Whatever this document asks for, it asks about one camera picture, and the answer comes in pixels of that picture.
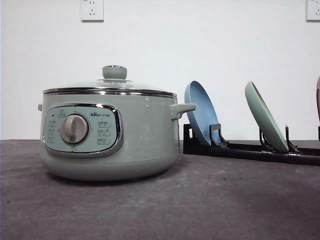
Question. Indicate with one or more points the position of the green plate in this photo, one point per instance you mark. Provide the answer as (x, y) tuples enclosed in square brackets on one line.
[(265, 119)]

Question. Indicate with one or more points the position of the white wall socket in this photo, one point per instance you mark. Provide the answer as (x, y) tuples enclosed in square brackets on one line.
[(311, 12), (92, 12)]

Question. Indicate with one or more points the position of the green electric steamer pot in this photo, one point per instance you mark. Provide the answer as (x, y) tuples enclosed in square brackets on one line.
[(110, 136)]

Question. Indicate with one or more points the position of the pink plate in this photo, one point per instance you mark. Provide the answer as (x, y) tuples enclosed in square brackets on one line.
[(318, 98)]

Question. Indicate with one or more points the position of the white wall socket left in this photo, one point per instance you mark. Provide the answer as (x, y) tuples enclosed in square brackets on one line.
[(92, 12)]

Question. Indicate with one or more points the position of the glass lid with green knob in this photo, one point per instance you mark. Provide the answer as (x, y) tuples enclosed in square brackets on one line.
[(114, 82)]

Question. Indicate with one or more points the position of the black dish rack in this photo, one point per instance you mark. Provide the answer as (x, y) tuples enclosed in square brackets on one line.
[(257, 152)]

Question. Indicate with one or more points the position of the blue plate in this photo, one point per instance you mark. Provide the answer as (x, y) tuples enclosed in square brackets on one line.
[(205, 113)]

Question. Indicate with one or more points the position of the white wall socket right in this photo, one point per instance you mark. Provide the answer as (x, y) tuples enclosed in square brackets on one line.
[(311, 12)]

